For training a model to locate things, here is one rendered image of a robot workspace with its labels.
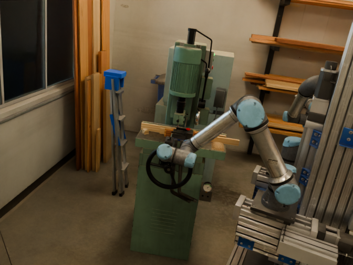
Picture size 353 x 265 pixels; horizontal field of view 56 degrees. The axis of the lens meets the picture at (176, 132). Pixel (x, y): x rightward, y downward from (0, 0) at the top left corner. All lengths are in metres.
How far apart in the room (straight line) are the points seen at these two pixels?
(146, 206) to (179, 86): 0.87
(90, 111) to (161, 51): 1.52
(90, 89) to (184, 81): 1.47
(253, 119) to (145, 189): 1.11
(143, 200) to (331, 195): 1.20
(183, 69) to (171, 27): 2.41
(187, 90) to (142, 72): 2.52
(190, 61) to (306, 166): 0.92
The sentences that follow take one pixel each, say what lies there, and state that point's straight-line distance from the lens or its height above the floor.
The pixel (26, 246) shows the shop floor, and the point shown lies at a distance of 2.73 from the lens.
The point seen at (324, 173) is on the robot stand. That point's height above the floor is 1.01.
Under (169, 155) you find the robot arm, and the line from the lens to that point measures 1.57.
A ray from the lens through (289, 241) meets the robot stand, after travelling 1.79.
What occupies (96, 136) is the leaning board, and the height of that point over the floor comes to 0.41.
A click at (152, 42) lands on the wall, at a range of 4.55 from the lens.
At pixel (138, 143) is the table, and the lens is 2.20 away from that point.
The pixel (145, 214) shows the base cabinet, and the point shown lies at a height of 0.33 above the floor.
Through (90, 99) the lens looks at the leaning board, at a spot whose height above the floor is 0.79.
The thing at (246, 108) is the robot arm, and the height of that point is 1.36.
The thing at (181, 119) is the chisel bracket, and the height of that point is 1.04.
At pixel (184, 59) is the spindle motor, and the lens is 2.10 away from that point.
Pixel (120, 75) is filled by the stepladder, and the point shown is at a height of 1.15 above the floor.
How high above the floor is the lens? 1.69
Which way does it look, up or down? 20 degrees down
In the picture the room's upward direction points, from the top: 8 degrees clockwise
